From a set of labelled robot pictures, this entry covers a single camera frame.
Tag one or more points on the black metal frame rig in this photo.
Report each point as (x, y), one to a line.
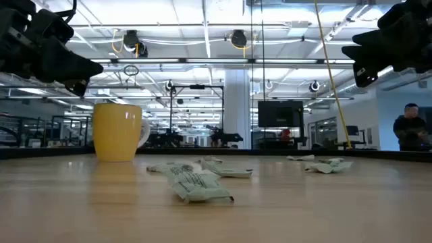
(196, 87)

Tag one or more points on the small black desk monitor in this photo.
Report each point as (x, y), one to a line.
(352, 130)

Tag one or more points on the long ceiling light strip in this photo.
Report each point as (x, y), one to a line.
(216, 61)

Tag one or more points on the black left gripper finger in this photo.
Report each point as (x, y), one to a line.
(67, 65)
(78, 87)

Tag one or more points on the white building column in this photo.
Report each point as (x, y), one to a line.
(237, 108)

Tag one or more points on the person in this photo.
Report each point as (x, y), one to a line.
(410, 130)

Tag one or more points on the black background robot arm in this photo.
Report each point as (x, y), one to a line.
(165, 139)
(222, 136)

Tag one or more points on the black table frame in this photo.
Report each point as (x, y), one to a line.
(236, 151)

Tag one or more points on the black monitor screen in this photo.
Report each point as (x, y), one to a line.
(280, 114)

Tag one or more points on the pale green printed sachet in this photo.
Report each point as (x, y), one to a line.
(300, 157)
(214, 159)
(162, 167)
(197, 187)
(329, 167)
(229, 173)

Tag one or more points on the small black ceiling reel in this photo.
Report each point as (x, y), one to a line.
(169, 86)
(314, 86)

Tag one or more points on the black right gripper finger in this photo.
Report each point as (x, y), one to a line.
(366, 77)
(369, 57)

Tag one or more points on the red chair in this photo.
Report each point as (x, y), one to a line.
(285, 134)

